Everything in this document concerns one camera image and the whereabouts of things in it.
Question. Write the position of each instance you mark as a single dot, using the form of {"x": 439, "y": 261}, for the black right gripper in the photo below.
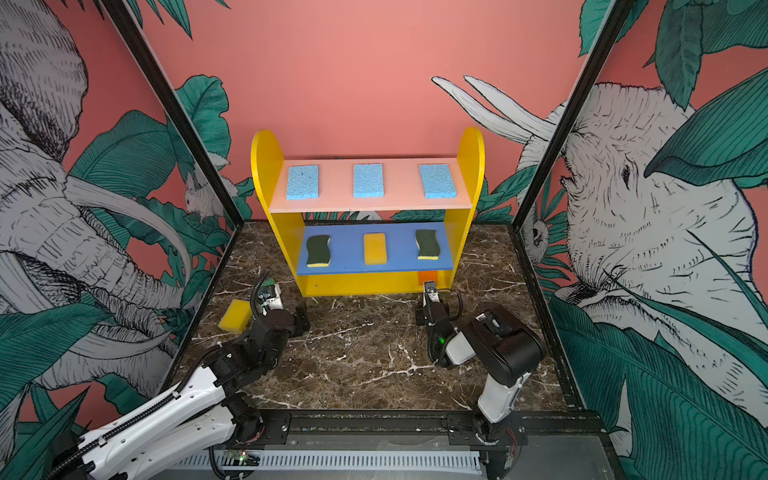
{"x": 421, "y": 313}

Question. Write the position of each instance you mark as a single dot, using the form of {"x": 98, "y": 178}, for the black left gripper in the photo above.
{"x": 300, "y": 320}

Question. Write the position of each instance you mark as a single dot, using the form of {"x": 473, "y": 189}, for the orange yellow sponge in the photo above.
{"x": 428, "y": 276}

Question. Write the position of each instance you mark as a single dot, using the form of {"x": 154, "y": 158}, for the dark green sponge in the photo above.
{"x": 427, "y": 244}
{"x": 318, "y": 251}

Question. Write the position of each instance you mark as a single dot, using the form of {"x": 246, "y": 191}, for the blue sponge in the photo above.
{"x": 437, "y": 181}
{"x": 368, "y": 181}
{"x": 302, "y": 183}

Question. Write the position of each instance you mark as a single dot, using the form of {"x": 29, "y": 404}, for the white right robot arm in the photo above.
{"x": 505, "y": 346}

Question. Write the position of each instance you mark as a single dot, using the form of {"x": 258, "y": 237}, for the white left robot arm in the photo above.
{"x": 208, "y": 407}

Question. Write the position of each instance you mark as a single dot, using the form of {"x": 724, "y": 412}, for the yellow pink blue shelf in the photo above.
{"x": 399, "y": 213}

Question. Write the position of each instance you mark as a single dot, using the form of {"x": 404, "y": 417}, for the white vent strip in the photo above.
{"x": 462, "y": 462}

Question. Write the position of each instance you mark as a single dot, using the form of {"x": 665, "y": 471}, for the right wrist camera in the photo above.
{"x": 429, "y": 290}

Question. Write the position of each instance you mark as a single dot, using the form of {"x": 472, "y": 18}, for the black left frame post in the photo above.
{"x": 122, "y": 18}

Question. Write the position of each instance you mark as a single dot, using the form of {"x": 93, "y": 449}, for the black frame post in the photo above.
{"x": 122, "y": 18}
{"x": 610, "y": 29}

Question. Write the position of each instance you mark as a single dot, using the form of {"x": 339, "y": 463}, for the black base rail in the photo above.
{"x": 526, "y": 445}

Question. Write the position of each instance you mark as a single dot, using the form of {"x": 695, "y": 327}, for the black right frame post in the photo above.
{"x": 610, "y": 29}

